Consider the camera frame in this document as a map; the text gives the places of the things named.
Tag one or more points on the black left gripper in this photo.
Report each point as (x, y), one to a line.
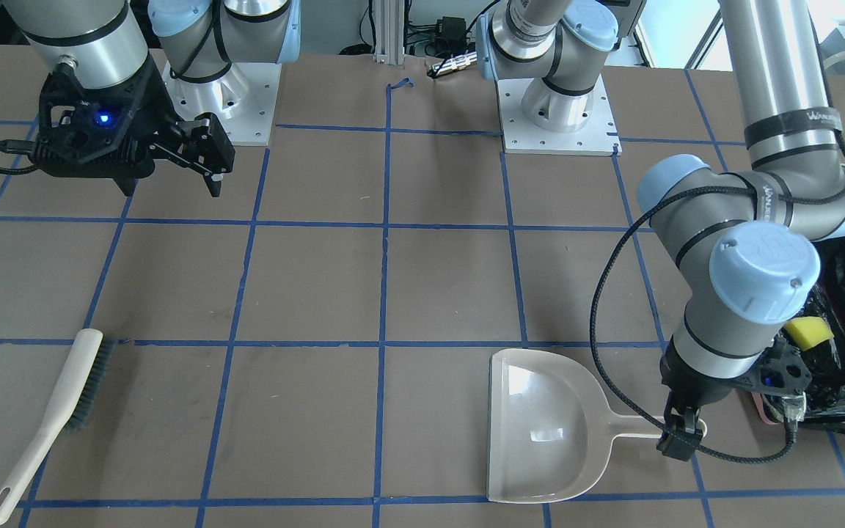
(689, 386)

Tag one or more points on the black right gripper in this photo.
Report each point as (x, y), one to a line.
(150, 104)

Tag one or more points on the beige plastic dustpan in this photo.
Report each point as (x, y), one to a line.
(551, 429)

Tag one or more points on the yellow sponge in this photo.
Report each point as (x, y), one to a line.
(809, 331)

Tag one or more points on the beige hand brush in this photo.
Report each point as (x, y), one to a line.
(69, 408)

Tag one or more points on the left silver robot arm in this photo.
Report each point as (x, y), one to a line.
(744, 241)

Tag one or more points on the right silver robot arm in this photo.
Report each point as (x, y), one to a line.
(103, 42)

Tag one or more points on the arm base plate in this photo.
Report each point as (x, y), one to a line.
(244, 100)
(537, 120)

